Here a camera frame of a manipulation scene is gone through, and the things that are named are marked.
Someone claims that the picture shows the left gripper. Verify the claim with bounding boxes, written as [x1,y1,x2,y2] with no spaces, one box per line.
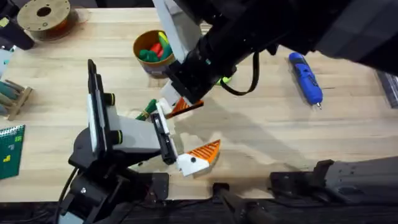
[68,98,222,177]

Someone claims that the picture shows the orange ribbed wedge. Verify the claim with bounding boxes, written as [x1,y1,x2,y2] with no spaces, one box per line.
[164,97,205,120]

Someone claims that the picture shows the blue electric screwdriver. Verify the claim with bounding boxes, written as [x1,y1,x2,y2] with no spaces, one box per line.
[288,52,324,110]

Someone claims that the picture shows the orange tub with toys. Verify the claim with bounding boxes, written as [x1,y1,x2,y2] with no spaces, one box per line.
[132,29,177,79]

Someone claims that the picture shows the right wrist upright plate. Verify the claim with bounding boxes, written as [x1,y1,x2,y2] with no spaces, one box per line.
[151,0,203,65]

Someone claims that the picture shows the wrist upright plate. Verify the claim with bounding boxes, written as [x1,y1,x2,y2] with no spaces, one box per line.
[151,0,203,65]
[86,58,108,158]

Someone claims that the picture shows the left wrist upright plate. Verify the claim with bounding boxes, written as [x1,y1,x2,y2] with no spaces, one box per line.
[86,58,108,158]

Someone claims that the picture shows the brown filament spool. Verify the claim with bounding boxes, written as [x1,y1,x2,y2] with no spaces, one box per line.
[17,0,80,41]

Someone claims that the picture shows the wooden rack with tools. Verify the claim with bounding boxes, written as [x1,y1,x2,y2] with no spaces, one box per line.
[0,79,34,122]

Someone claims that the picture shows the black box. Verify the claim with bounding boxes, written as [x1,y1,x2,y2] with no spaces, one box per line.
[0,0,35,51]

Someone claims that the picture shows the green board with blocks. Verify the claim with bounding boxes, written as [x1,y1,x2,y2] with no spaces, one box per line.
[0,124,26,180]

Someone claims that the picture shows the dark grey case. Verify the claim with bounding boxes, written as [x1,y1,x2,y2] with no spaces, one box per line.
[375,70,398,110]

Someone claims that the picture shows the black rail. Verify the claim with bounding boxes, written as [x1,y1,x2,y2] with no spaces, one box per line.
[0,198,398,224]

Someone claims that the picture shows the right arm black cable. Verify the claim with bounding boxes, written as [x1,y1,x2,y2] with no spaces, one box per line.
[219,51,261,96]

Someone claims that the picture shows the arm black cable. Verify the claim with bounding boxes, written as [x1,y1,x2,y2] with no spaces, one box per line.
[54,167,78,224]
[219,51,261,96]

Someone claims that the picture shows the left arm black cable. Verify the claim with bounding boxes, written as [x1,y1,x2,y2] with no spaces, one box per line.
[54,167,78,224]

